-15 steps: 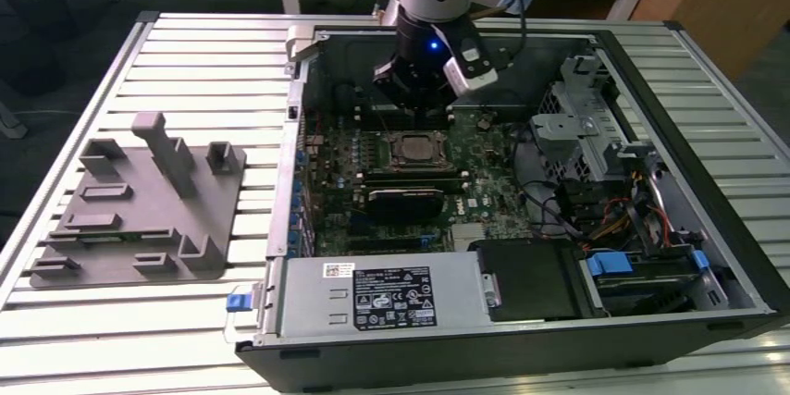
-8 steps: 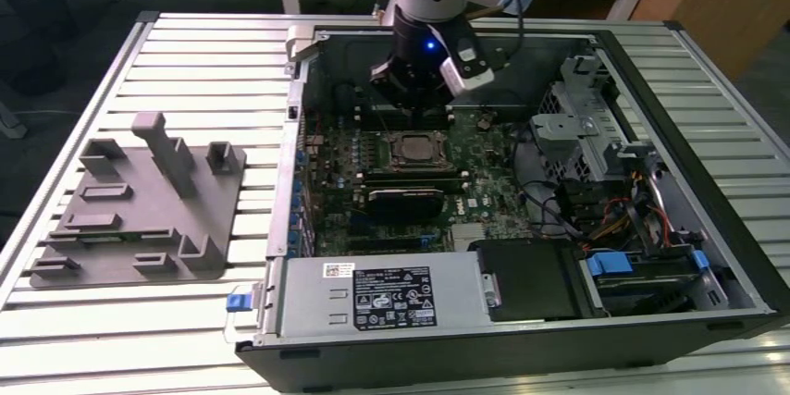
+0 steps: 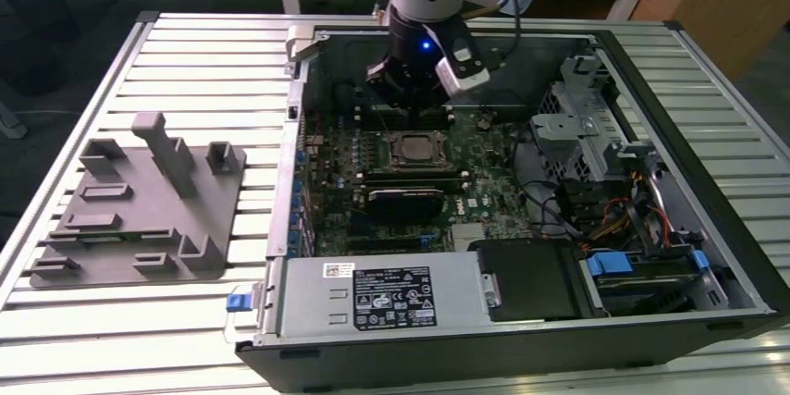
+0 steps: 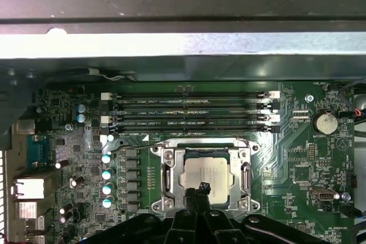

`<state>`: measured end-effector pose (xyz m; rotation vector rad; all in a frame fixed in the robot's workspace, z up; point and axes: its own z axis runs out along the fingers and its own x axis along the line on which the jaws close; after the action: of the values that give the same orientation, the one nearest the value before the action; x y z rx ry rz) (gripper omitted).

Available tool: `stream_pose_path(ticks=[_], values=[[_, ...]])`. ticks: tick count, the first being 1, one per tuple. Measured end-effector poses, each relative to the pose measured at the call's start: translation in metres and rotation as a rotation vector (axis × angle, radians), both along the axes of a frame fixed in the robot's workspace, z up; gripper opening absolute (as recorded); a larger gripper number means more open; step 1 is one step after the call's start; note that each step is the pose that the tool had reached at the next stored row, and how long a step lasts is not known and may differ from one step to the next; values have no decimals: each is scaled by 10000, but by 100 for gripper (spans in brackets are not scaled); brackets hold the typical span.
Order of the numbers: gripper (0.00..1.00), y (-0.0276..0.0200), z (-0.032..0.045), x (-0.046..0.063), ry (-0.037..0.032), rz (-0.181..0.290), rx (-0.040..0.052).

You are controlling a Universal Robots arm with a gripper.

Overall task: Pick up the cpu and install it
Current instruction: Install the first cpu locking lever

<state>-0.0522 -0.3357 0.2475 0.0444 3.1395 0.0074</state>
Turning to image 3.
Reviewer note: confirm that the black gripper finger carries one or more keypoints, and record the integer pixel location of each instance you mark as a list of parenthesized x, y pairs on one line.
[(411, 116), (434, 116)]

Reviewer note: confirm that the silver CPU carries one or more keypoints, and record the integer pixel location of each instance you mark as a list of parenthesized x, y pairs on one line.
[(416, 149)]

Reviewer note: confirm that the CPU socket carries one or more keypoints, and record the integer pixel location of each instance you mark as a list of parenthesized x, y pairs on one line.
[(415, 167)]

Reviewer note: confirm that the round coin battery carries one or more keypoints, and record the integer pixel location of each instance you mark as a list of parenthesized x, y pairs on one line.
[(484, 123)]

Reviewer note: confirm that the RAM slot white latches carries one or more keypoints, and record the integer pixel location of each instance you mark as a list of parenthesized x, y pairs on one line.
[(416, 184), (414, 175)]

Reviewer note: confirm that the green motherboard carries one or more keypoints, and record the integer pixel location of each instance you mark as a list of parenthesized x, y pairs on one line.
[(494, 168)]

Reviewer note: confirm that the black graphics card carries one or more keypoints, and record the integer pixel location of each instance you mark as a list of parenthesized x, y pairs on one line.
[(404, 205)]

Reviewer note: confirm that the silver metal drive cage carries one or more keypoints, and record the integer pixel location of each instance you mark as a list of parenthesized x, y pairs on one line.
[(574, 145)]

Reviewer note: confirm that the silver chipset heatsink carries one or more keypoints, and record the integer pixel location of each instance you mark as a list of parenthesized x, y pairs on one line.
[(467, 235)]

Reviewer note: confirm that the black expansion slot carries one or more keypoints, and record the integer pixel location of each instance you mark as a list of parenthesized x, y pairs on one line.
[(383, 243)]

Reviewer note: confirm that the blue disk carrier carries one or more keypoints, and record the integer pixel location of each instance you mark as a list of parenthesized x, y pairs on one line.
[(607, 264)]

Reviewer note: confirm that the silver power supply unit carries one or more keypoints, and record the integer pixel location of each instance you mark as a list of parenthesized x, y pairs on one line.
[(308, 302)]

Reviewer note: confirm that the grey parts rack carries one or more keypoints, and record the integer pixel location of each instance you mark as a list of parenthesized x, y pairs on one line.
[(141, 210)]

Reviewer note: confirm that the blue release latch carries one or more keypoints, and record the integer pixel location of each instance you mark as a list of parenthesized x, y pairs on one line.
[(239, 302)]

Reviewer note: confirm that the black disk drive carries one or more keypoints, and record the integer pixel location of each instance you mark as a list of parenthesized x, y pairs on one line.
[(647, 291)]

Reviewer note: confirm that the blue plastic clip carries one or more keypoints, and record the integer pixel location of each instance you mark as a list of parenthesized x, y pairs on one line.
[(698, 260)]

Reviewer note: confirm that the green RAM stick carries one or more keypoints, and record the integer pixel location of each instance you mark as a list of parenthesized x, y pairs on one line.
[(123, 238)]

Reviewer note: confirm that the wooden cabinet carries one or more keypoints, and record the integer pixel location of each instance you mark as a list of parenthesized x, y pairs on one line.
[(741, 6)]

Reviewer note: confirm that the black PC case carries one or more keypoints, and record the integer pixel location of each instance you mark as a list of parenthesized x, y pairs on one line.
[(432, 367)]

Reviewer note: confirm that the grey metal foot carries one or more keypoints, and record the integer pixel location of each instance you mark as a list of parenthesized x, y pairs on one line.
[(12, 124)]

